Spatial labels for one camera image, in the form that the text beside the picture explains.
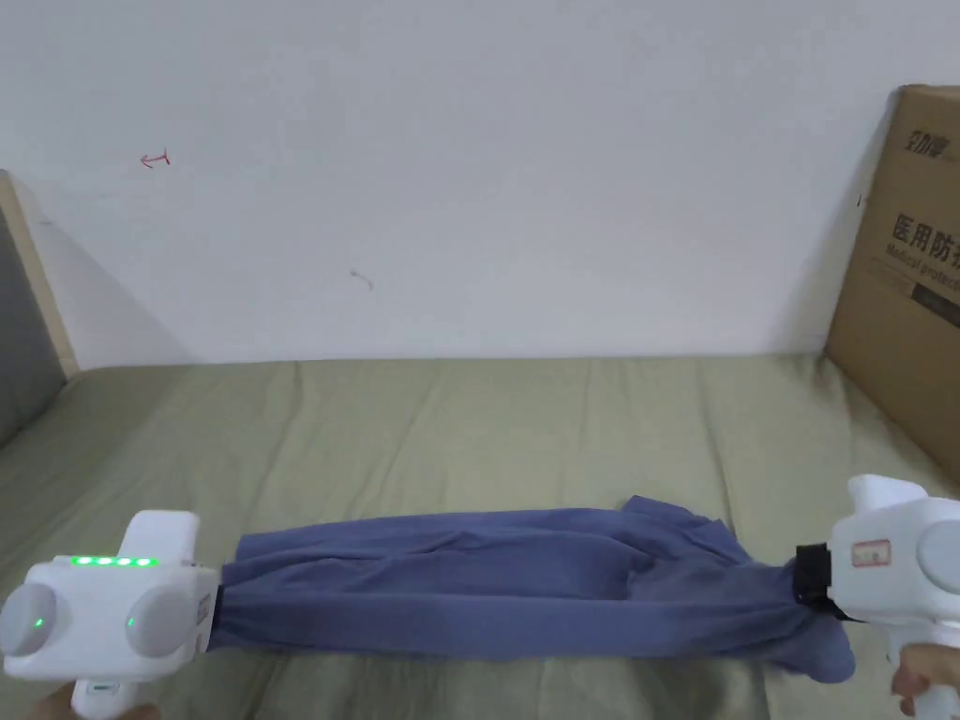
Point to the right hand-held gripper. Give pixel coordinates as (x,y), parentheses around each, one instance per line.
(896,559)

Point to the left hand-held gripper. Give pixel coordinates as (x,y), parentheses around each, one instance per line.
(97,611)

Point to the blue shirt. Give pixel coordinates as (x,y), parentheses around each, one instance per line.
(487,577)

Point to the bed with pale green sheet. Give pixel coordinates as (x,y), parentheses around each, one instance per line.
(420,427)

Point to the grey padded headboard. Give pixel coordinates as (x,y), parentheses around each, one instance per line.
(22,330)

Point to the person's left hand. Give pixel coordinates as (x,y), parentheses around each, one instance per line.
(56,705)

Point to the person's right hand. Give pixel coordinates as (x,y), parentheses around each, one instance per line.
(916,671)

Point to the brown cardboard carton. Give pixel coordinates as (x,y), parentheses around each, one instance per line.
(904,247)

